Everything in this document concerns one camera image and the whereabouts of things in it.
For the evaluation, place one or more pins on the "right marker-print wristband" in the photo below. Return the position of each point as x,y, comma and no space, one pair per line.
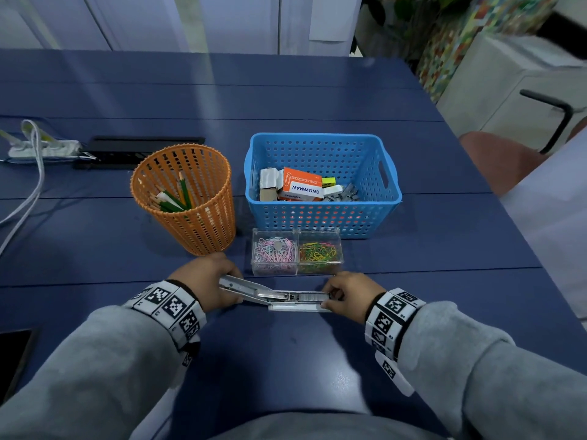
390,323

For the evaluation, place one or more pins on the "grey cabinet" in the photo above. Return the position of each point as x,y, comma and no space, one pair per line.
509,86

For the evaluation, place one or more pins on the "clear two-compartment plastic box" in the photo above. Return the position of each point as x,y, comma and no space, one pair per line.
297,251

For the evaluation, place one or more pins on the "person's left forearm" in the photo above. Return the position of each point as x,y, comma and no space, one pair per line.
91,375

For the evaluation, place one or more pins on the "person's right fingers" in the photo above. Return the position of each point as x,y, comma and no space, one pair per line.
332,295

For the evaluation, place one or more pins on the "marker-print wristband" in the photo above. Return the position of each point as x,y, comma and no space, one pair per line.
390,323
172,311

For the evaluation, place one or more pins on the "bunch of green pencils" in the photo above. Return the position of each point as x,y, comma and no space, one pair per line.
173,196

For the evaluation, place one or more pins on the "person's left hand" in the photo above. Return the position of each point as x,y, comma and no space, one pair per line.
206,279

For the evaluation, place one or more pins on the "orange mesh pencil cup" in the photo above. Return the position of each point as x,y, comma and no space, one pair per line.
195,201

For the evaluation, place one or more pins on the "white staple box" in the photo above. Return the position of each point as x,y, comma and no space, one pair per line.
332,191

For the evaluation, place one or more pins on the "person's left fingers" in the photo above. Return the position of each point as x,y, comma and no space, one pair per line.
229,270

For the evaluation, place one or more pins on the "blue perforated plastic basket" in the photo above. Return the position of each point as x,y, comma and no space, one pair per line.
321,178

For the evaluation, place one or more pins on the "person's right forearm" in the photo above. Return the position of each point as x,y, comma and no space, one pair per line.
486,375

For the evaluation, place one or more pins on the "orange paper clip box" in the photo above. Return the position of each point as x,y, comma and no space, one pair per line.
300,185

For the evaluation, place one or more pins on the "white power strip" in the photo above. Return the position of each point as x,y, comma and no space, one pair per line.
43,148

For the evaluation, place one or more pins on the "left marker-print wristband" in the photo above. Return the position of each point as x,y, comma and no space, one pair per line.
172,311

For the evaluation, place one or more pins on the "pile of silver binder clips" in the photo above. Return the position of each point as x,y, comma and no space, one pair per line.
348,193

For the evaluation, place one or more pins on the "black smartphone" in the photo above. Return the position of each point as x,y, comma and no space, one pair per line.
13,361

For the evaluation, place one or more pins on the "brown chair with black armrest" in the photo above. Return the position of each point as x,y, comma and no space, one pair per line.
513,151

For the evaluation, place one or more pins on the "green potted plant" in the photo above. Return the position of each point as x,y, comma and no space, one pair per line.
403,13

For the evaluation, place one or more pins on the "silver metal stapler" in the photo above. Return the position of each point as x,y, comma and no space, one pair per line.
279,296

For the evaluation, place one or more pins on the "pile of pastel paper clips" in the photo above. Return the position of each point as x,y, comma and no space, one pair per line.
274,251

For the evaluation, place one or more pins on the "person's right hand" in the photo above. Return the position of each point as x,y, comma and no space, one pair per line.
351,295

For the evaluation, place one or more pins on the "pile of bright paper clips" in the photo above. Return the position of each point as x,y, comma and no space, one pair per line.
318,252

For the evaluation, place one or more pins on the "white small cardboard box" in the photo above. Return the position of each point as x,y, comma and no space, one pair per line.
270,180

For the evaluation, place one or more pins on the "yellow small box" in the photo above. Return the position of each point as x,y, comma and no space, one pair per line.
328,181

